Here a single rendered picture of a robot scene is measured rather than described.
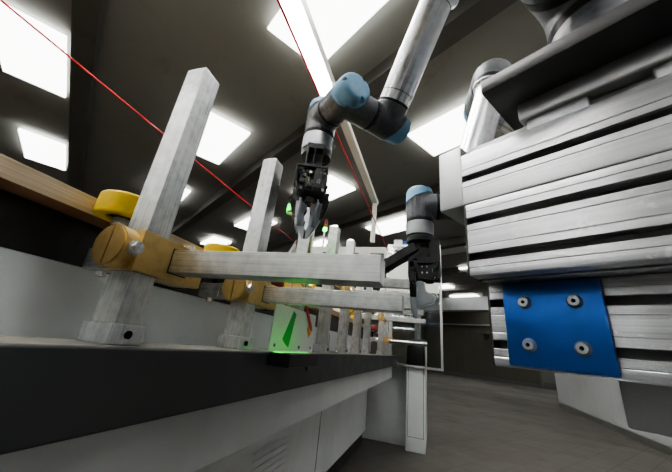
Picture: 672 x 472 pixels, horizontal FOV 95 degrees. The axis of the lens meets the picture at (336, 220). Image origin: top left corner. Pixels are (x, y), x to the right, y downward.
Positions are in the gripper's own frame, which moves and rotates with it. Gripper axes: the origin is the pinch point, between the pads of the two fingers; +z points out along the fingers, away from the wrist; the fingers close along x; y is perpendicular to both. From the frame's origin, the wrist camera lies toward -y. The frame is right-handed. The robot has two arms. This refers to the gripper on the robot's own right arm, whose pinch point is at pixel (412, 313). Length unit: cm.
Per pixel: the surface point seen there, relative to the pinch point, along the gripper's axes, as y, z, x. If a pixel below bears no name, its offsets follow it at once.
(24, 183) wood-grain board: -46, -7, -61
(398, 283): -6.0, -12.3, 23.4
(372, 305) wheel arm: -5.5, 2.1, -26.6
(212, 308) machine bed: -51, 3, -12
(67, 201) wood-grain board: -46, -7, -56
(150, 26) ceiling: -254, -269, 58
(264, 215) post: -28.5, -14.7, -30.8
